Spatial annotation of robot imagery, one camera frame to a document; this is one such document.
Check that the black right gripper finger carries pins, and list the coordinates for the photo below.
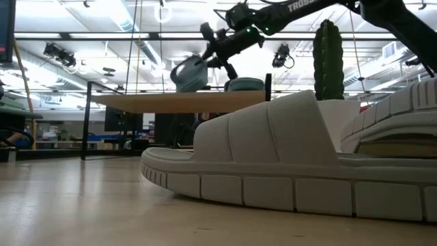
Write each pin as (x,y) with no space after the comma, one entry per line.
(209,32)
(229,70)

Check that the green rubber slide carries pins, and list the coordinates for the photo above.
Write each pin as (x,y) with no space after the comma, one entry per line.
(246,84)
(191,77)

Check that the wooden shelf with black legs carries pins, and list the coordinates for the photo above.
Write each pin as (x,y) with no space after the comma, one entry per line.
(177,102)

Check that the grey rubber slide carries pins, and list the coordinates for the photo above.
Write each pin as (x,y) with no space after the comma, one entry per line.
(273,136)
(392,102)

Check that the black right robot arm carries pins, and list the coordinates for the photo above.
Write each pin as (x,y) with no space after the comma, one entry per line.
(392,17)

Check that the black partition panels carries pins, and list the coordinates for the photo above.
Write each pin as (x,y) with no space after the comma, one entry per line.
(170,130)

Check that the green cactus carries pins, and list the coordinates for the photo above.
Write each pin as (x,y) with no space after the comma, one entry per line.
(328,61)

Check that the computer monitor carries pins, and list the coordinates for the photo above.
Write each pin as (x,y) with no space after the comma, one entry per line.
(7,27)

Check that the black hanging camera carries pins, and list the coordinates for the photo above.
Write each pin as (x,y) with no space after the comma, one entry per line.
(281,56)

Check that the black ceiling camera cluster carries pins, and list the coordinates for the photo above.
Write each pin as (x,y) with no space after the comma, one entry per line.
(59,54)

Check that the black aluminium table frame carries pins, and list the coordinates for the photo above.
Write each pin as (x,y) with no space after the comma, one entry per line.
(51,154)

